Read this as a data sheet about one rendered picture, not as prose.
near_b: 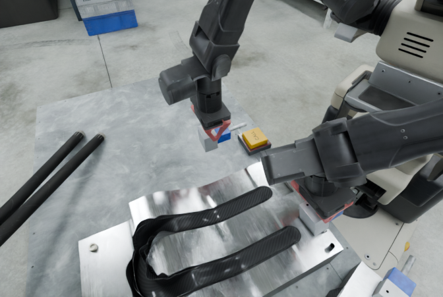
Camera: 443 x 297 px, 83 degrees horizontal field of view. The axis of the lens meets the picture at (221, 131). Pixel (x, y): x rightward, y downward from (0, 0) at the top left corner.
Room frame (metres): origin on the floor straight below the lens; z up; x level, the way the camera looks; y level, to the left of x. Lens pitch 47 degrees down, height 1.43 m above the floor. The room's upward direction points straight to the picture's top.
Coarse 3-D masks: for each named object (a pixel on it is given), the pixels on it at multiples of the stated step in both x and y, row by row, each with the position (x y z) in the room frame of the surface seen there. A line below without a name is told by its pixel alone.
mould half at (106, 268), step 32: (160, 192) 0.28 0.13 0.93; (192, 192) 0.30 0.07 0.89; (224, 192) 0.30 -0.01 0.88; (128, 224) 0.24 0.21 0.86; (224, 224) 0.23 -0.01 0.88; (256, 224) 0.23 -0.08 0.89; (288, 224) 0.22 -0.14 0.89; (96, 256) 0.17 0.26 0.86; (128, 256) 0.17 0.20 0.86; (160, 256) 0.15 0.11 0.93; (192, 256) 0.15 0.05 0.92; (224, 256) 0.16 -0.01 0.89; (288, 256) 0.16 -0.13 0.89; (320, 256) 0.16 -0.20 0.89; (96, 288) 0.11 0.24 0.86; (128, 288) 0.11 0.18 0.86; (224, 288) 0.10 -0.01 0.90; (256, 288) 0.11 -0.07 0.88
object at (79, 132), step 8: (72, 136) 0.53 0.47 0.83; (80, 136) 0.54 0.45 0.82; (64, 144) 0.49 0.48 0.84; (72, 144) 0.50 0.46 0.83; (56, 152) 0.46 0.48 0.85; (64, 152) 0.46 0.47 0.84; (48, 160) 0.42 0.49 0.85; (56, 160) 0.43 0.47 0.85; (40, 168) 0.39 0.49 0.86; (48, 168) 0.40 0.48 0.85; (32, 176) 0.36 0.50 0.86; (40, 176) 0.37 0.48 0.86; (24, 184) 0.34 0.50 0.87; (32, 184) 0.34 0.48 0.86; (16, 192) 0.31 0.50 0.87; (24, 192) 0.31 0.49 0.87; (32, 192) 0.32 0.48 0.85; (24, 200) 0.30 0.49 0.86
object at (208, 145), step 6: (198, 126) 0.45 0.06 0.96; (234, 126) 0.47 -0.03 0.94; (240, 126) 0.47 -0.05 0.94; (198, 132) 0.45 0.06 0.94; (204, 132) 0.43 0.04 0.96; (216, 132) 0.44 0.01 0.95; (228, 132) 0.44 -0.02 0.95; (204, 138) 0.41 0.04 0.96; (210, 138) 0.42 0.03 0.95; (222, 138) 0.43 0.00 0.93; (228, 138) 0.44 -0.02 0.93; (204, 144) 0.41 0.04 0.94; (210, 144) 0.42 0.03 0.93; (216, 144) 0.42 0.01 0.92; (204, 150) 0.42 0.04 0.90; (210, 150) 0.42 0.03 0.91
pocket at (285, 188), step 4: (276, 184) 0.34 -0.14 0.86; (280, 184) 0.34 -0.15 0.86; (284, 184) 0.34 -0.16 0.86; (288, 184) 0.33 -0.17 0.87; (280, 188) 0.33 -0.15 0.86; (284, 188) 0.33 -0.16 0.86; (288, 188) 0.33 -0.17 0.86; (292, 188) 0.32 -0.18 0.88; (280, 192) 0.32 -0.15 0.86; (284, 192) 0.32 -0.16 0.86; (288, 192) 0.32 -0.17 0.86
